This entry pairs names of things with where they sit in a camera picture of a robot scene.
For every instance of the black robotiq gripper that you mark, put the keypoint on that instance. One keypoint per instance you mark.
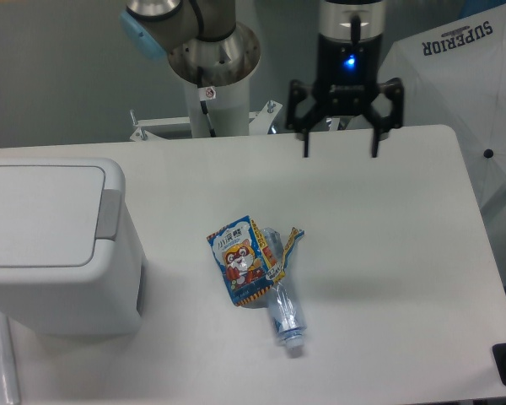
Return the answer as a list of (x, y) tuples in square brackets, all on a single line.
[(349, 63)]

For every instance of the white push-lid trash can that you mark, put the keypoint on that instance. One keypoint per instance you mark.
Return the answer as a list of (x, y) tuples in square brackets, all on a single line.
[(71, 261)]

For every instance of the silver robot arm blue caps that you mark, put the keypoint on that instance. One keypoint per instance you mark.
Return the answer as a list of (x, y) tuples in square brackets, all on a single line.
[(214, 55)]

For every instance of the white umbrella navy lettering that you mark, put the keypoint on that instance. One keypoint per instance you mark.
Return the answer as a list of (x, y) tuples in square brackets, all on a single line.
[(455, 75)]

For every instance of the blue cartoon snack wrapper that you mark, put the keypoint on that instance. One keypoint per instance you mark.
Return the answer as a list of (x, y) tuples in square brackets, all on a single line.
[(249, 266)]

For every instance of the crushed clear plastic bottle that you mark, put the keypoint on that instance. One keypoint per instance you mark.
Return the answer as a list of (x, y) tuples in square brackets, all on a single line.
[(282, 301)]

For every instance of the white metal base frame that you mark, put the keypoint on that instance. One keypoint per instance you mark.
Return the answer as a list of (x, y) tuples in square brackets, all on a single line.
[(267, 120)]

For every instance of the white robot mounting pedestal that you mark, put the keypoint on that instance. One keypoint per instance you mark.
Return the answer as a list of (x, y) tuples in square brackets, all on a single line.
[(218, 111)]

